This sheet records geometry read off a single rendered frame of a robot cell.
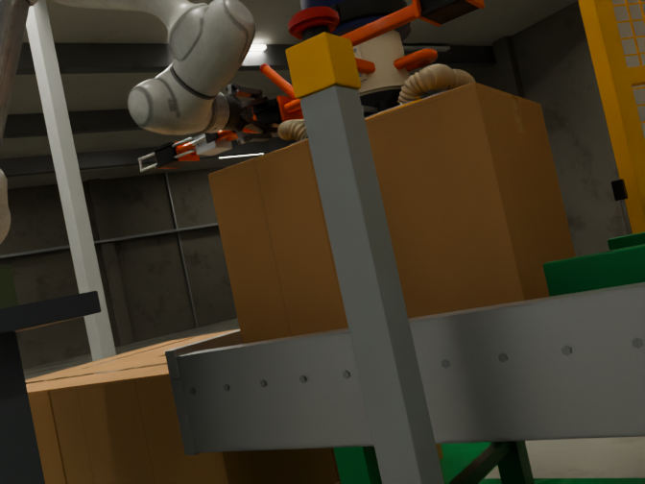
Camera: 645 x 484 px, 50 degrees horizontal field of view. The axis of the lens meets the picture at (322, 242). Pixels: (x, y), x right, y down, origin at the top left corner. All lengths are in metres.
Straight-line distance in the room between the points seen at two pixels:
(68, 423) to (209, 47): 1.12
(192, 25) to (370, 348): 0.68
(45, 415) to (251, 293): 0.85
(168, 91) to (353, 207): 0.55
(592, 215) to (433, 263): 10.66
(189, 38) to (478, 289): 0.67
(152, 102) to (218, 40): 0.17
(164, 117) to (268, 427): 0.60
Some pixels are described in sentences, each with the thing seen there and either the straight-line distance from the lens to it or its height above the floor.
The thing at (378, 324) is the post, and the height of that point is 0.62.
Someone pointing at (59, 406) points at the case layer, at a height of 0.49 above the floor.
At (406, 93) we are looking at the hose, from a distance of 1.33.
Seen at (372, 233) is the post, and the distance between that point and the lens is 0.89.
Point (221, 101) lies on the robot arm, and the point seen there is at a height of 1.08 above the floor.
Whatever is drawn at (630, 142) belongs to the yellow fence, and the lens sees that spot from 1.71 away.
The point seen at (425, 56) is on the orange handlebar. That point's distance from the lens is 1.43.
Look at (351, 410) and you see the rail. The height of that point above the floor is 0.47.
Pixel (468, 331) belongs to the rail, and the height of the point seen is 0.57.
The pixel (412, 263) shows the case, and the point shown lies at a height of 0.68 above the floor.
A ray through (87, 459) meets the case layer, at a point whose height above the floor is 0.35.
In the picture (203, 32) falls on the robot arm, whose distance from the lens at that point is 1.28.
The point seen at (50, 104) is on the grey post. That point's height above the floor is 2.28.
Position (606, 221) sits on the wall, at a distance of 11.71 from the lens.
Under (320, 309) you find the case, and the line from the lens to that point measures 1.32.
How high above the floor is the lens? 0.70
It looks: 2 degrees up
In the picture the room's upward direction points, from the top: 12 degrees counter-clockwise
